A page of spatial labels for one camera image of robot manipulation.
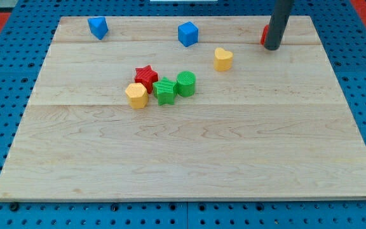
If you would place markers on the yellow hexagon block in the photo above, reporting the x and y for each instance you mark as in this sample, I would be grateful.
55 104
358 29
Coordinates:
136 94

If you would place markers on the green star block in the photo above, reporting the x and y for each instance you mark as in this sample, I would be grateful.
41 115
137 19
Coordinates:
165 91

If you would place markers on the red star block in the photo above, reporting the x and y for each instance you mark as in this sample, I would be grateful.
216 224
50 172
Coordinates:
146 76

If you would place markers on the light wooden board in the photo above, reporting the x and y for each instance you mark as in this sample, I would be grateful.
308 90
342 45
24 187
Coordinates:
275 127

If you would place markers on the blue cube block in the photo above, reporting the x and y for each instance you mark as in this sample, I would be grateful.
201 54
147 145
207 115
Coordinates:
188 34

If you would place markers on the yellow heart block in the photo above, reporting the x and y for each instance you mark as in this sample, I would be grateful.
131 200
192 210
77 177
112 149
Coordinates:
223 59

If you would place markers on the blue triangle block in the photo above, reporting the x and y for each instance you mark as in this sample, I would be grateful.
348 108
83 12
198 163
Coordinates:
98 27

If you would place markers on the red circle block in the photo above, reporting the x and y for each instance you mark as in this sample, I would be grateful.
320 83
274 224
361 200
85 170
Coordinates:
264 34

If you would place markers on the green cylinder block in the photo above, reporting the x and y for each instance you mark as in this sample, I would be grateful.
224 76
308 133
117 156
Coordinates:
186 83

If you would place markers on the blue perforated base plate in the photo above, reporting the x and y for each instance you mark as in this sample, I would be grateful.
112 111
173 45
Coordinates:
24 42

